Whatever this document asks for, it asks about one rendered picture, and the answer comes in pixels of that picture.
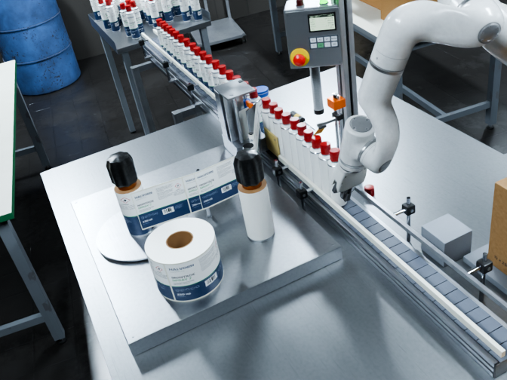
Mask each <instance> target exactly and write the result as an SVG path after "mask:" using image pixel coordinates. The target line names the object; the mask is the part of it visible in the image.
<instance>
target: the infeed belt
mask: <svg viewBox="0 0 507 380"><path fill-rule="evenodd" d="M266 153H267V154H268V155H269V156H270V157H272V158H273V159H274V160H275V159H277V160H278V157H277V156H276V155H275V154H273V153H272V152H271V151H270V150H268V151H266ZM278 164H280V165H281V166H282V167H284V166H285V165H284V164H282V163H281V162H280V161H279V160H278ZM286 171H287V172H288V173H289V174H290V175H291V176H292V177H294V178H295V179H296V180H297V181H298V182H302V183H303V186H304V187H305V188H306V189H308V188H309V187H308V186H307V184H305V183H304V182H303V181H302V180H301V179H300V178H299V177H298V176H296V175H295V174H294V173H293V172H292V171H291V170H289V169H288V168H287V169H286ZM311 193H312V194H313V195H314V196H315V197H316V198H317V199H318V200H319V201H320V202H321V203H322V204H323V205H325V206H326V207H327V208H328V209H329V210H330V211H331V212H332V213H334V214H335V215H336V216H337V217H338V218H339V219H341V220H342V221H343V222H344V223H345V224H346V225H347V226H348V227H350V229H351V230H353V232H354V233H356V234H357V235H358V236H359V237H360V238H361V239H362V240H363V241H365V242H366V243H367V244H368V245H369V246H370V247H372V248H373V249H374V250H375V251H376V252H377V253H378V254H380V255H381V257H383V258H384V259H385V260H386V261H387V262H388V263H389V264H390V265H391V266H392V267H393V268H395V269H396V270H397V271H398V272H399V273H400V274H401V275H403V276H404V277H405V278H406V279H407V280H408V281H409V282H411V283H412V284H413V285H414V286H415V287H416V288H417V289H418V290H419V291H420V292H421V293H422V294H423V295H424V296H426V297H427V298H428V299H429V300H430V301H431V302H432V303H434V304H435V305H436V306H437V307H438V308H439V309H440V310H442V311H443V312H444V313H445V314H446V315H447V316H448V317H449V318H450V319H451V320H452V321H453V322H454V323H455V324H457V325H458V326H459V327H460V328H461V329H462V330H463V331H465V332H466V333H467V334H468V335H469V336H470V337H471V338H473V339H474V340H475V341H476V342H477V343H478V344H479V345H480V346H481V347H482V348H483V349H484V350H485V351H486V352H488V353H489V354H490V355H491V356H492V357H493V358H494V359H496V360H497V361H498V362H499V363H501V362H503V361H505V360H507V329H506V328H505V327H504V326H503V325H502V324H500V323H499V322H498V321H497V320H495V319H494V318H493V317H491V316H490V315H489V314H488V313H487V312H486V311H485V310H484V309H482V308H481V307H479V305H477V304H476V303H475V302H473V301H472V300H471V299H470V298H468V296H467V295H466V294H464V293H463V292H462V291H460V290H459V289H457V287H455V286H454V285H453V284H452V283H451V282H450V281H448V280H447V279H446V278H445V277H444V276H442V275H441V274H440V273H439V272H437V271H436V270H435V269H434V268H433V267H432V266H430V265H429V264H428V263H427V262H426V261H424V260H423V259H422V258H421V257H419V256H418V255H417V254H416V253H415V252H414V251H412V250H411V249H410V248H409V247H408V246H406V245H405V244H404V243H402V242H401V241H400V240H399V239H398V238H396V236H394V235H393V234H392V233H391V232H390V231H388V230H387V229H386V228H385V227H383V226H382V225H381V224H380V223H378V222H377V221H376V220H375V219H374V218H373V217H372V216H370V215H369V214H368V213H367V212H365V211H364V210H363V209H362V208H360V207H359V206H358V205H357V204H356V203H355V202H354V201H352V200H351V199H350V200H349V201H347V205H345V206H344V207H342V208H343V209H344V210H345V211H346V212H347V213H348V214H349V215H351V216H352V217H353V218H354V219H355V220H357V221H358V222H359V223H360V224H361V225H363V226H364V227H365V228H366V229H367V230H368V231H369V232H370V233H371V234H372V235H374V236H375V237H376V238H377V239H378V240H379V241H381V242H382V243H383V244H384V245H386V246H387V247H388V248H389V249H390V250H391V251H392V252H393V253H394V254H395V255H396V256H398V257H399V258H400V259H401V260H402V261H404V262H405V263H406V264H407V265H409V266H410V267H411V268H412V269H413V270H414V271H415V272H416V273H417V274H418V275H419V276H421V277H422V278H423V279H424V280H425V281H427V282H428V283H429V284H430V285H431V286H433V287H434V288H435V289H436V290H437V291H438V292H439V293H440V294H441V295H442V296H444V297H445V298H446V299H447V300H448V301H449V302H451V303H452V304H453V305H454V306H456V307H457V308H458V309H459V310H460V311H461V312H462V313H464V315H465V316H467V317H468V318H469V319H470V320H471V321H472V322H474V323H475V324H476V325H477V326H479V327H480V328H481V329H482V330H483V331H484V332H485V333H486V334H488V335H489V337H491V338H492V339H493V340H494V341H495V342H497V343H498V344H499V345H500V346H501V347H503V348H504V349H505V356H504V357H502V358H501V357H500V356H498V355H497V354H496V353H495V352H494V351H493V350H492V349H490V348H489V347H488V346H487V345H486V344H485V343H483V342H482V341H481V340H480V339H479V338H478V337H477V336H476V335H475V334H474V333H473V332H472V331H470V330H469V329H468V328H467V327H466V326H465V325H463V324H462V323H461V322H460V321H459V320H458V319H457V318H455V317H454V316H453V315H452V314H451V313H450V312H449V311H448V310H447V309H446V308H445V307H444V306H442V305H441V304H440V303H439V302H438V301H437V300H435V299H434V298H433V297H432V296H431V295H430V294H428V293H427V292H426V291H425V290H424V289H423V288H422V287H421V286H420V285H419V284H418V283H417V282H416V281H414V280H413V279H412V278H411V277H410V276H409V275H407V274H406V273H405V272H404V271H403V270H402V269H400V268H399V267H398V266H397V265H396V264H395V263H394V262H393V261H392V260H391V259H390V258H389V257H387V256H386V255H385V254H384V253H383V252H382V251H381V250H379V249H378V248H377V247H376V246H375V245H374V244H372V243H371V242H370V241H369V240H368V239H367V238H366V237H365V236H363V234H362V233H361V232H359V231H358V230H357V229H356V228H355V227H354V226H352V225H351V224H350V223H349V222H348V221H347V220H346V219H344V218H343V217H342V216H341V215H340V214H339V213H338V212H337V211H335V209H334V208H332V207H331V206H330V205H329V204H328V203H327V202H326V201H324V200H323V199H322V198H321V197H320V196H319V195H317V194H316V193H315V192H314V191H311Z"/></svg>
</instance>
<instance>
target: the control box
mask: <svg viewBox="0 0 507 380"><path fill-rule="evenodd" d="M327 1H328V4H327V5H319V2H320V0H303V3H304V5H305V6H304V7H302V8H296V0H289V1H287V2H286V5H285V7H284V11H283V12H284V23H285V29H286V36H287V47H288V53H289V60H290V68H291V69H300V68H309V67H319V66H337V65H342V64H343V58H342V47H341V37H340V16H339V8H338V6H337V5H336V3H332V2H331V1H330V0H327ZM334 11H335V12H336V30H333V31H325V32H309V23H308V14H318V13H326V12H334ZM325 35H338V39H339V47H330V48H322V49H312V50H310V46H309V37H316V36H325ZM297 54H302V55H303V56H304V57H305V58H306V61H305V64H304V65H303V66H296V65H295V64H294V63H293V58H294V56H295V55H297Z"/></svg>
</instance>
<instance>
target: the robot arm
mask: <svg viewBox="0 0 507 380"><path fill-rule="evenodd" d="M423 41H424V42H432V43H437V44H445V45H448V46H452V47H457V48H477V47H481V46H482V47H483V48H484V49H485V50H486V51H488V52H489V53H490V54H491V55H493V56H494V57H495V58H497V59H498V60H499V61H500V62H501V63H503V64H504V65H506V66H507V8H506V7H505V6H504V5H503V4H502V3H501V2H500V1H499V0H438V2H433V1H428V0H419V1H414V2H408V3H406V4H404V5H401V6H399V7H397V8H396V9H394V10H393V11H391V12H390V13H389V14H388V15H387V17H386V18H385V19H384V21H383V24H382V26H381V28H380V31H379V34H378V36H377V39H376V43H375V45H374V47H373V51H372V54H371V55H370V59H369V62H368V64H367V68H366V71H365V73H364V77H363V79H362V82H361V86H360V88H359V91H358V103H359V105H360V107H361V108H362V109H363V110H364V112H365V114H366V115H367V116H365V115H353V116H351V117H349V118H348V119H347V120H346V122H345V126H344V131H343V138H342V142H341V147H340V154H339V159H338V163H337V164H336V166H335V168H334V170H333V174H332V177H331V181H330V183H331V185H333V184H334V186H333V189H332V192H333V193H334V194H335V193H338V192H340V197H341V198H342V199H343V200H344V201H345V202H347V201H349V200H350V197H351V193H352V192H353V191H354V189H355V187H356V186H357V185H360V184H362V183H363V182H364V180H365V177H366V173H367V169H368V170H370V171H371V172H373V173H382V172H383V171H385V170H386V169H387V168H388V166H389V165H390V163H391V162H392V159H393V157H394V155H395V152H396V150H397V147H398V143H399V139H400V127H399V123H398V118H397V115H396V113H395V110H394V108H393V105H392V97H393V95H394V92H395V90H396V87H397V86H398V82H399V81H400V79H401V76H402V74H403V71H404V69H405V66H406V65H407V61H408V59H409V57H410V54H411V52H412V50H413V47H414V46H415V45H416V44H417V43H419V42H423ZM374 134H376V138H375V136H374Z"/></svg>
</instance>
